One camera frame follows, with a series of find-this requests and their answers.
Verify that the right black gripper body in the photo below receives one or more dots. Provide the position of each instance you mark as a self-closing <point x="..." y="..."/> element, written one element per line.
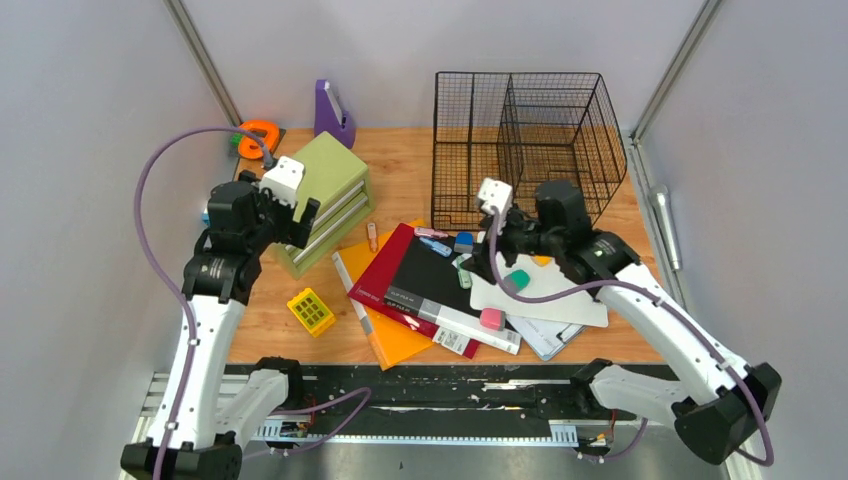
<point x="518" y="237"/>

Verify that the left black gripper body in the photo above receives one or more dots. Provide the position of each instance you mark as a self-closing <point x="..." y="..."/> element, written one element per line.
<point x="274" y="216"/>

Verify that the green drawer cabinet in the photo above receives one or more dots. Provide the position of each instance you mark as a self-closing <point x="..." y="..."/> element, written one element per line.
<point x="340" y="181"/>

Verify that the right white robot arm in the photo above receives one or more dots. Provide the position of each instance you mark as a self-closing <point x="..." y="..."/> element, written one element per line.
<point x="717" y="399"/>

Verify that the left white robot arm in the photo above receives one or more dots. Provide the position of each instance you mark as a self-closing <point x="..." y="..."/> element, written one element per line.
<point x="191" y="438"/>

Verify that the green highlighter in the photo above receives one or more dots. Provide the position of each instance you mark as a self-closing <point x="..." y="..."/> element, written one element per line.
<point x="464" y="277"/>

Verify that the blue eraser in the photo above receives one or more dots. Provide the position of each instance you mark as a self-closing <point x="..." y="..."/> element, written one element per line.
<point x="464" y="243"/>

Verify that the orange eraser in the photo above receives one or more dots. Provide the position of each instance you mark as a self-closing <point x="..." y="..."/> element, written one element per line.
<point x="542" y="260"/>

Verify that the blue highlighter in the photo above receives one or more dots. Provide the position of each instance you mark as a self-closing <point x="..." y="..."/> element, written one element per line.
<point x="437" y="247"/>

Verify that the green eraser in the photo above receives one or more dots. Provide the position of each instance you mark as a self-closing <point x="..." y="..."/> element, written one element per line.
<point x="516" y="281"/>

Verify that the pink eraser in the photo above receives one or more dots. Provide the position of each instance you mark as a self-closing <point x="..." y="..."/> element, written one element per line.
<point x="492" y="319"/>

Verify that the black clip file folder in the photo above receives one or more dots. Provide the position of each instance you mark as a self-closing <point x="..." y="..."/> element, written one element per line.
<point x="426" y="286"/>

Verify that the pink highlighter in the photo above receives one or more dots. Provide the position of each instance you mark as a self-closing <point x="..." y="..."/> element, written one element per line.
<point x="426" y="232"/>

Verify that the orange tape roll holder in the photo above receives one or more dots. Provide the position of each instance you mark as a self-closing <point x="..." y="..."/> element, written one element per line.
<point x="247" y="148"/>

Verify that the yellow grid box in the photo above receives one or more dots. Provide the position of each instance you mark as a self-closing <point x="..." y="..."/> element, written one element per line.
<point x="311" y="312"/>

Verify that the red folder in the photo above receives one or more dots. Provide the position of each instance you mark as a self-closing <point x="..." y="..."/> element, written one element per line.
<point x="370" y="288"/>

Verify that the papers under clipboard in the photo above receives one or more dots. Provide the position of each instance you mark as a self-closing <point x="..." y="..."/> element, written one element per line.
<point x="546" y="338"/>

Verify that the purple tape dispenser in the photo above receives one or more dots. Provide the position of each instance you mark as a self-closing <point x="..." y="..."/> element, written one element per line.
<point x="330" y="117"/>

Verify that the orange folder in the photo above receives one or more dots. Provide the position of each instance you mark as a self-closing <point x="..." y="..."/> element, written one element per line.
<point x="390" y="342"/>

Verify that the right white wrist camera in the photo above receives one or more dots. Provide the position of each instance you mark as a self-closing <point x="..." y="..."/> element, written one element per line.
<point x="494" y="196"/>

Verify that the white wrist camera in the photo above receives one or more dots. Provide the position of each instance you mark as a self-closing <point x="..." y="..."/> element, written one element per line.
<point x="494" y="196"/>
<point x="283" y="181"/>

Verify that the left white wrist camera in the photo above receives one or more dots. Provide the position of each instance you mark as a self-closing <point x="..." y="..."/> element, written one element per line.
<point x="283" y="181"/>

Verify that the black wire mesh basket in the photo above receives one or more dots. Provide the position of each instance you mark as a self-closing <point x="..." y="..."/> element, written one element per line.
<point x="523" y="128"/>

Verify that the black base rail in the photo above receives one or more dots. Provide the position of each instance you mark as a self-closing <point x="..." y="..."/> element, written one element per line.
<point x="460" y="401"/>

